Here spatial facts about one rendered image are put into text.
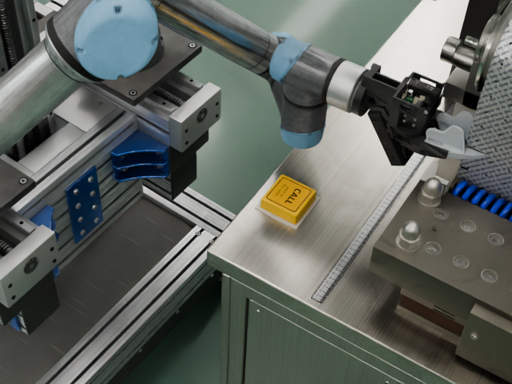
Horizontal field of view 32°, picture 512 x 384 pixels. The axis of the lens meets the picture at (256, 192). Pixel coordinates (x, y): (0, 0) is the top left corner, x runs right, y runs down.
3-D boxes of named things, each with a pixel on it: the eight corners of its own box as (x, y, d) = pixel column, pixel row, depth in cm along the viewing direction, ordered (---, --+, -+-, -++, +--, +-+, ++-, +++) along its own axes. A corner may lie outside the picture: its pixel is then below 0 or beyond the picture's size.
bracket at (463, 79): (427, 164, 161) (464, 29, 138) (461, 180, 159) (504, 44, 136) (416, 182, 158) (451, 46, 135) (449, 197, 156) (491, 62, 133)
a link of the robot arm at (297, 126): (312, 106, 161) (317, 59, 153) (329, 150, 154) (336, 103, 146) (269, 112, 160) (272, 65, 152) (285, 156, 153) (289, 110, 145)
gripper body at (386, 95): (427, 113, 131) (354, 81, 135) (417, 154, 138) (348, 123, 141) (449, 84, 135) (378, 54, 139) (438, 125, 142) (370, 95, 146)
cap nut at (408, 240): (402, 228, 134) (407, 209, 130) (424, 240, 132) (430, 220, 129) (391, 244, 132) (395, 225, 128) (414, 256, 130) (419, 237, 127)
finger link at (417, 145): (443, 158, 134) (392, 133, 137) (442, 164, 135) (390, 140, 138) (457, 139, 136) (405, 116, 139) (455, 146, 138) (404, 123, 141)
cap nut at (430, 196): (423, 187, 139) (428, 167, 136) (445, 196, 138) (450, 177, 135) (413, 201, 137) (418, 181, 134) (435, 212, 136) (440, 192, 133)
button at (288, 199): (281, 182, 156) (282, 173, 155) (315, 200, 154) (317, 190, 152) (259, 207, 152) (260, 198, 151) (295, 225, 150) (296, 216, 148)
